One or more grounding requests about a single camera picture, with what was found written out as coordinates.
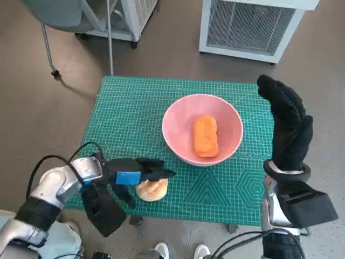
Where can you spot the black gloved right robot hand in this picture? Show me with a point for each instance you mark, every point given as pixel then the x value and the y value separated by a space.
pixel 291 135

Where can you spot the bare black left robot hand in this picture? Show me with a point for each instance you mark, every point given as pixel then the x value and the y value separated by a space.
pixel 124 167

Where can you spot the round toy bread bun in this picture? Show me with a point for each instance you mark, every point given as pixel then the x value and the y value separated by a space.
pixel 152 191

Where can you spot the pink bowl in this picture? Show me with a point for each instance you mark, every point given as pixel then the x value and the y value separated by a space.
pixel 178 129

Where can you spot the long toy bread loaf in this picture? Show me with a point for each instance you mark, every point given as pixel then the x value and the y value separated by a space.
pixel 206 136

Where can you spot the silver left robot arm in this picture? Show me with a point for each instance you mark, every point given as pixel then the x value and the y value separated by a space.
pixel 54 183

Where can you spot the green cutting mat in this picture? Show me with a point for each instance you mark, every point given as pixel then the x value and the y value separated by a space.
pixel 129 113

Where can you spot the small black device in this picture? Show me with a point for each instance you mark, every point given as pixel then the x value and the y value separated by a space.
pixel 102 255

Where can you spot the white shoe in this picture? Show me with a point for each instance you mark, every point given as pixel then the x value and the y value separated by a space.
pixel 200 251
pixel 161 251

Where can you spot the person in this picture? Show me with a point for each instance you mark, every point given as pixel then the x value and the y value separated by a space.
pixel 62 240

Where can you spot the white cabinet with mesh grille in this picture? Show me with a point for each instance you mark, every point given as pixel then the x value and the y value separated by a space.
pixel 248 27

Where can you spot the grey metal pole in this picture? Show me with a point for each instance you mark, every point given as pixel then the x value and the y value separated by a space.
pixel 110 40

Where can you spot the white wheeled cart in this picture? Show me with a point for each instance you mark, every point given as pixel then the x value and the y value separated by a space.
pixel 140 16

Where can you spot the grey chair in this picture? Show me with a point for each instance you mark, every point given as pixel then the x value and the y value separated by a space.
pixel 59 12

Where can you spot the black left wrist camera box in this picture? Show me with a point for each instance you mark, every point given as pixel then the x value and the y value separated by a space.
pixel 103 213

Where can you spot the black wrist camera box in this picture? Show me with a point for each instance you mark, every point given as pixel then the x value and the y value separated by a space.
pixel 310 207
pixel 103 213

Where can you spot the black table bracket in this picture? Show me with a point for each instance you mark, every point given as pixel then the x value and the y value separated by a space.
pixel 136 220
pixel 232 228

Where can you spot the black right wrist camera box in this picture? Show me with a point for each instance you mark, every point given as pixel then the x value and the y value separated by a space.
pixel 310 207

